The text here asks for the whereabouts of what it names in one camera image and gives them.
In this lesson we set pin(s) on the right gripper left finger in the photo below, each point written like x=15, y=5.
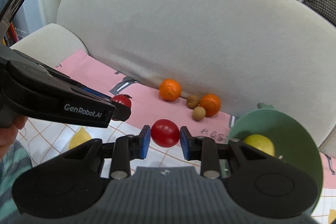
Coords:
x=125, y=149

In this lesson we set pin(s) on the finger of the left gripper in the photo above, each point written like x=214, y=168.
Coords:
x=98, y=107

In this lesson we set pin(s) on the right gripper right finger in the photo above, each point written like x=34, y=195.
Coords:
x=205, y=150

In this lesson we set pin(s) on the red tomato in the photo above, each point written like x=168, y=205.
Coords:
x=123, y=99
x=165, y=133

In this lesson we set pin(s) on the orange tangerine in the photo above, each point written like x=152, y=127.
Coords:
x=211, y=103
x=170, y=90

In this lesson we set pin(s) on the yellow pear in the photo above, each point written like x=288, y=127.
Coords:
x=261, y=143

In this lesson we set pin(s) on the person left hand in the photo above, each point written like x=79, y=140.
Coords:
x=8, y=135

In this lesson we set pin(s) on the lemon print pink cloth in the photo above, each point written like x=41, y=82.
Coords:
x=174, y=170

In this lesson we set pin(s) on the striped teal sleeve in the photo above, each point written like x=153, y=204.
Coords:
x=15, y=162

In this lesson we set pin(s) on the green colander bowl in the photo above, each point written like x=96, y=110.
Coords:
x=292, y=143

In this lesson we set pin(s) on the beige fabric sofa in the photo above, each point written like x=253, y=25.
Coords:
x=280, y=52

